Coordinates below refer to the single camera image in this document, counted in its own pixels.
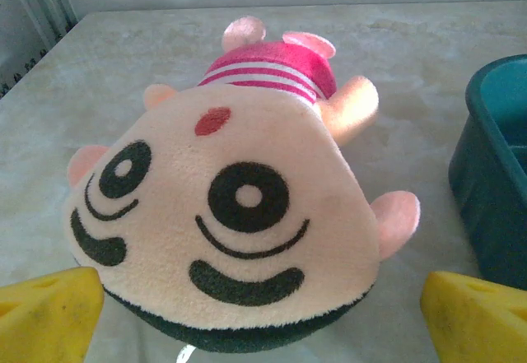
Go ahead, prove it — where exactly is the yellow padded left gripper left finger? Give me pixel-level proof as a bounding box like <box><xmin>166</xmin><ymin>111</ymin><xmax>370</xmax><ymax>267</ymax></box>
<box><xmin>0</xmin><ymin>267</ymin><xmax>105</xmax><ymax>363</ymax></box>

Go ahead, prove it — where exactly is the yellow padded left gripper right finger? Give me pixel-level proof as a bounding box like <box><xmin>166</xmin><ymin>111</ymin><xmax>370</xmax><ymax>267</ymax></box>
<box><xmin>419</xmin><ymin>271</ymin><xmax>527</xmax><ymax>363</ymax></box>

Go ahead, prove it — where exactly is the teal plastic bin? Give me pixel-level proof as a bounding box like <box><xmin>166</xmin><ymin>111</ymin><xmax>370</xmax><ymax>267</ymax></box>
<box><xmin>447</xmin><ymin>53</ymin><xmax>527</xmax><ymax>292</ymax></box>

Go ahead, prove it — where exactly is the pink striped plush doll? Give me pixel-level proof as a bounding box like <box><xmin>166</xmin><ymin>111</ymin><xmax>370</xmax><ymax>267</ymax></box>
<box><xmin>61</xmin><ymin>16</ymin><xmax>422</xmax><ymax>363</ymax></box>

